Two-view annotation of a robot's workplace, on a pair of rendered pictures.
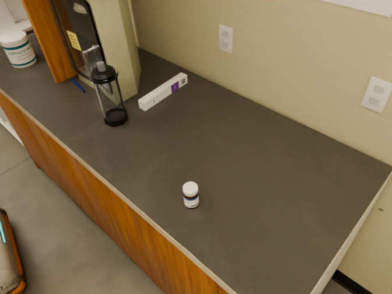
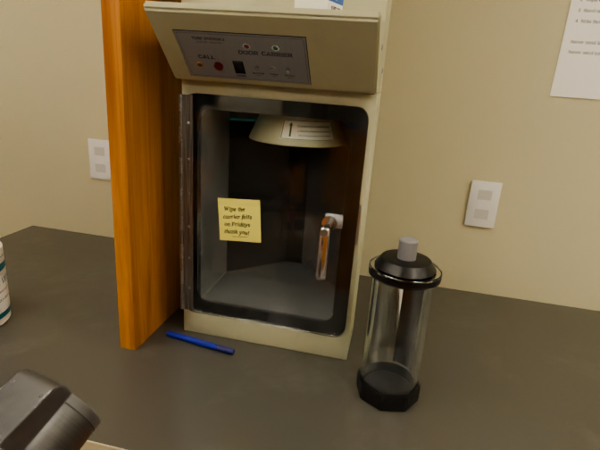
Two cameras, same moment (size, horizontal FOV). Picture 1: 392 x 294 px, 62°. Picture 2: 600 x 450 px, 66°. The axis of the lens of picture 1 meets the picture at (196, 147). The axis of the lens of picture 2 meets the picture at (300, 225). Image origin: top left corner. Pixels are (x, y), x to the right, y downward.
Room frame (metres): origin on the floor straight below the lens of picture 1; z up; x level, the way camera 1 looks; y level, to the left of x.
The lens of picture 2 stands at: (0.63, 0.83, 1.43)
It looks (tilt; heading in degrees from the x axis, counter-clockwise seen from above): 18 degrees down; 325
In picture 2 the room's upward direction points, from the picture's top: 4 degrees clockwise
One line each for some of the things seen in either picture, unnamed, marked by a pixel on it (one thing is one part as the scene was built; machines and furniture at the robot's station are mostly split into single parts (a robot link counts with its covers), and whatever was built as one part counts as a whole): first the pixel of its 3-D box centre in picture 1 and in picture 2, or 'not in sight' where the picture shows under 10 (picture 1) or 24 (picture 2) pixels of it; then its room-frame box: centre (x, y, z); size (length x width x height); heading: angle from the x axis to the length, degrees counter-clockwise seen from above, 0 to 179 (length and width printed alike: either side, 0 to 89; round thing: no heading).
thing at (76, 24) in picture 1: (80, 42); (267, 220); (1.28, 0.45, 1.19); 0.30 x 0.01 x 0.40; 44
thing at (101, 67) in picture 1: (102, 70); (405, 259); (1.07, 0.33, 1.18); 0.09 x 0.09 x 0.07
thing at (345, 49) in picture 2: not in sight; (266, 49); (1.25, 0.48, 1.46); 0.32 x 0.11 x 0.10; 44
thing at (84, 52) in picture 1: (90, 59); (325, 248); (1.19, 0.40, 1.17); 0.05 x 0.03 x 0.10; 134
